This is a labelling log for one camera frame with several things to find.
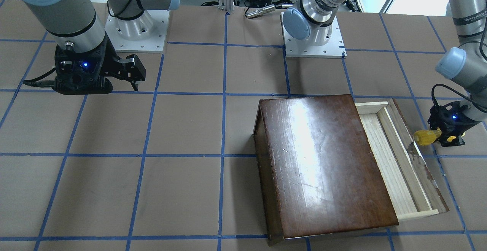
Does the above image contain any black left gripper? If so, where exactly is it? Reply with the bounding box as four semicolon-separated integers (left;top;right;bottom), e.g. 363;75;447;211
428;103;473;147

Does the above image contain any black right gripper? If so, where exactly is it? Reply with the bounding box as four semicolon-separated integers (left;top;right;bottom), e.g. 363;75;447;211
54;38;146;95

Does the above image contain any yellow corn cob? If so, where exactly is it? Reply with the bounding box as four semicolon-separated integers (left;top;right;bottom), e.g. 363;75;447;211
413;129;442;146

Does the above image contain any light wood drawer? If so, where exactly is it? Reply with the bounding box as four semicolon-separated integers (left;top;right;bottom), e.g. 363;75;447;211
355;100;449;222

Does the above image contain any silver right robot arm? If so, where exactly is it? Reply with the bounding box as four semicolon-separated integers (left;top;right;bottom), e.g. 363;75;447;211
22;0;180;95

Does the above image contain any dark brown wooden cabinet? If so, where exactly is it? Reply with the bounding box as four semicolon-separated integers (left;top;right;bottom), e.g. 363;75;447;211
253;94;399;246

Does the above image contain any silver cylindrical tool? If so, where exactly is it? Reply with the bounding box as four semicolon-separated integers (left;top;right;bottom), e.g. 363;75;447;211
245;4;275;19

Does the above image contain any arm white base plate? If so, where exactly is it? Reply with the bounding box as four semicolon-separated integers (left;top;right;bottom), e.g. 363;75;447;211
282;17;347;58
105;10;170;53

